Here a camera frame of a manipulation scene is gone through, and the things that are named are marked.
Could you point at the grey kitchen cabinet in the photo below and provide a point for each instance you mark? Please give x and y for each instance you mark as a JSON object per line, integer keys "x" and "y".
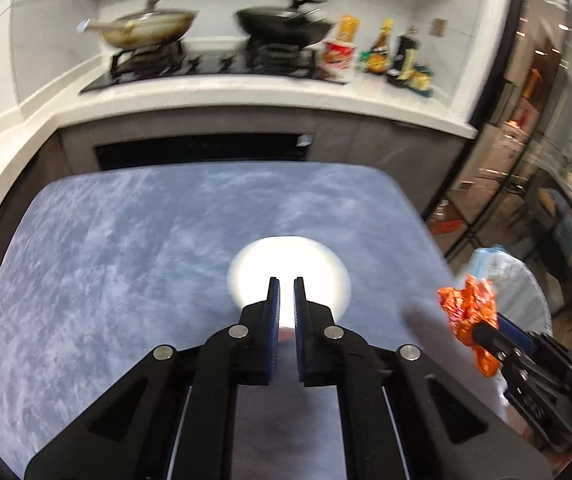
{"x": 419, "y": 159}

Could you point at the large dark sauce bottle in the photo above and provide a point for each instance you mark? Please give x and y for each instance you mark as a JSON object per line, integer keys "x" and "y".
{"x": 403, "y": 62}

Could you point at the orange snack wrapper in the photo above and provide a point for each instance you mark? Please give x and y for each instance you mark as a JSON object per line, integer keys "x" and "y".
{"x": 466, "y": 307}

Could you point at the blue grey table cloth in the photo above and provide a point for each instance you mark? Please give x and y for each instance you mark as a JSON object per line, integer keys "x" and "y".
{"x": 105, "y": 267}

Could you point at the black framed glass door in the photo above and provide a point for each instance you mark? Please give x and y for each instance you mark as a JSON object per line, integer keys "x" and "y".
{"x": 514, "y": 189}

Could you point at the soy sauce bottle yellow cap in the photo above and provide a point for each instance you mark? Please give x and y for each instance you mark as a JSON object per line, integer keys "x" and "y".
{"x": 377, "y": 60}

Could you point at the yellow packet on counter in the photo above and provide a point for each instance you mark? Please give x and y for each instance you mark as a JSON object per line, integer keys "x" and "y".
{"x": 347, "y": 28}

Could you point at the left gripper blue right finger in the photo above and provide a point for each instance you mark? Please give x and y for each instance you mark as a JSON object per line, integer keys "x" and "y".
{"x": 315, "y": 363}

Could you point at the white lined trash bin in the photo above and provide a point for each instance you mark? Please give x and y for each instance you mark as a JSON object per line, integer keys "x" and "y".
{"x": 519, "y": 296}

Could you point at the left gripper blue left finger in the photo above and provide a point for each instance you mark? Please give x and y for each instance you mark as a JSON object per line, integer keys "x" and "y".
{"x": 257, "y": 358}

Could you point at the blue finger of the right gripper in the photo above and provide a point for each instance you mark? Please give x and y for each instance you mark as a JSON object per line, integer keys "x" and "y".
{"x": 513, "y": 332}
{"x": 493, "y": 341}

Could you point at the teal spice jar set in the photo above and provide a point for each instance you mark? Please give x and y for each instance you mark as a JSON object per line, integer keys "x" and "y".
{"x": 421, "y": 80}

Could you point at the black gas stove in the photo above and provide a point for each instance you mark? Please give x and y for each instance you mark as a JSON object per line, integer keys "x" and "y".
{"x": 252, "y": 57}

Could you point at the black wok with lid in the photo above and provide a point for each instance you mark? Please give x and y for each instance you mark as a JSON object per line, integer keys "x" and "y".
{"x": 298, "y": 24}

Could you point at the red noodle bowl on counter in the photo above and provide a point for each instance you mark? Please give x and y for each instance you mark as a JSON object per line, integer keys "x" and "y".
{"x": 336, "y": 61}

